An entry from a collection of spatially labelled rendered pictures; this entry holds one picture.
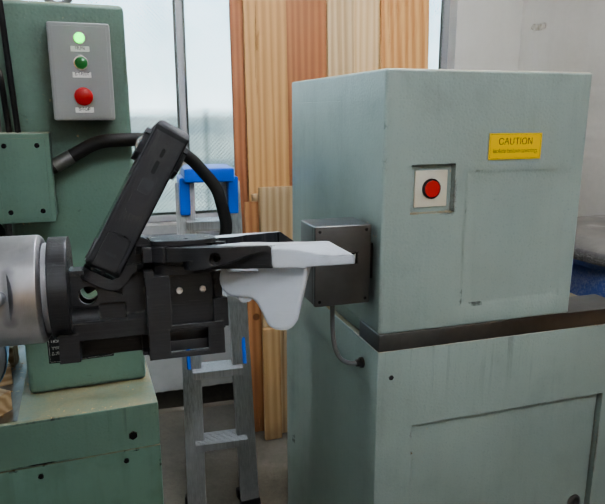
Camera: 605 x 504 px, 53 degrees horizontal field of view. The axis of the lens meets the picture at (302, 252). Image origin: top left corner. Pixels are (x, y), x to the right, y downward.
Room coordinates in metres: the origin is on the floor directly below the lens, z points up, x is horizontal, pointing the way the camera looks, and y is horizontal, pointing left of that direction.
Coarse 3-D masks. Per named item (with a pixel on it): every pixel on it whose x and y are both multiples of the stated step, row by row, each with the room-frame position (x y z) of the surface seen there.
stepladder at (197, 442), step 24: (216, 168) 1.93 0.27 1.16; (192, 192) 1.96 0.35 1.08; (192, 216) 1.95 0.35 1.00; (240, 216) 2.00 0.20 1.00; (240, 312) 1.95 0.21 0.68; (240, 336) 1.93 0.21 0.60; (192, 360) 1.88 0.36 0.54; (240, 360) 1.92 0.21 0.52; (192, 384) 1.87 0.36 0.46; (240, 384) 1.91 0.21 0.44; (192, 408) 1.86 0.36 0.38; (240, 408) 1.89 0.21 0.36; (192, 432) 1.84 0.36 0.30; (216, 432) 1.90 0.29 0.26; (240, 432) 1.88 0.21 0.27; (192, 456) 1.83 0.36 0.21; (240, 456) 1.87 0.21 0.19; (192, 480) 1.82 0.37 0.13; (240, 480) 1.85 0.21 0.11
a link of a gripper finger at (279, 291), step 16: (272, 256) 0.39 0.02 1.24; (288, 256) 0.39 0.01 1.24; (304, 256) 0.39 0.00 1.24; (320, 256) 0.39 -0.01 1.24; (336, 256) 0.39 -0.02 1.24; (352, 256) 0.40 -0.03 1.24; (224, 272) 0.41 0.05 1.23; (240, 272) 0.40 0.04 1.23; (256, 272) 0.40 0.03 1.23; (272, 272) 0.40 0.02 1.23; (288, 272) 0.39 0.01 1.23; (304, 272) 0.39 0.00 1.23; (224, 288) 0.41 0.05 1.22; (240, 288) 0.40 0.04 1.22; (256, 288) 0.40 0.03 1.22; (272, 288) 0.40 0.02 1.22; (288, 288) 0.39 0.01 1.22; (304, 288) 0.39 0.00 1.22; (272, 304) 0.40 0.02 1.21; (288, 304) 0.39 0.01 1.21; (272, 320) 0.39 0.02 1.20; (288, 320) 0.39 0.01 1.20
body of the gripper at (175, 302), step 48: (48, 240) 0.41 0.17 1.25; (144, 240) 0.42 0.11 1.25; (192, 240) 0.41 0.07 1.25; (48, 288) 0.38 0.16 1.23; (96, 288) 0.41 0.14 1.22; (144, 288) 0.42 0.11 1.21; (192, 288) 0.41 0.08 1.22; (96, 336) 0.40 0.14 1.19; (144, 336) 0.42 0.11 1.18; (192, 336) 0.41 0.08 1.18
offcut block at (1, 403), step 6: (0, 390) 1.03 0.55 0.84; (6, 390) 1.03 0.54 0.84; (0, 396) 1.01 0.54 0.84; (6, 396) 1.02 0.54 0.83; (0, 402) 1.01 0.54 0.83; (6, 402) 1.02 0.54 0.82; (0, 408) 1.01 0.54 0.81; (6, 408) 1.02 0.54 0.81; (12, 408) 1.03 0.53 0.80; (0, 414) 1.01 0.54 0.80
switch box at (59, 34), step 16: (48, 32) 1.07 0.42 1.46; (64, 32) 1.07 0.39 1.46; (96, 32) 1.09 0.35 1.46; (48, 48) 1.07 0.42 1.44; (64, 48) 1.07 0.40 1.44; (96, 48) 1.09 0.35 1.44; (64, 64) 1.07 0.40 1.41; (96, 64) 1.09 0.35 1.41; (64, 80) 1.07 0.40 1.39; (80, 80) 1.08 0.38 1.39; (96, 80) 1.09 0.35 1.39; (112, 80) 1.10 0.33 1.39; (64, 96) 1.07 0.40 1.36; (96, 96) 1.09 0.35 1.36; (112, 96) 1.10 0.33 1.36; (64, 112) 1.07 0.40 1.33; (96, 112) 1.09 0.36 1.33; (112, 112) 1.10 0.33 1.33
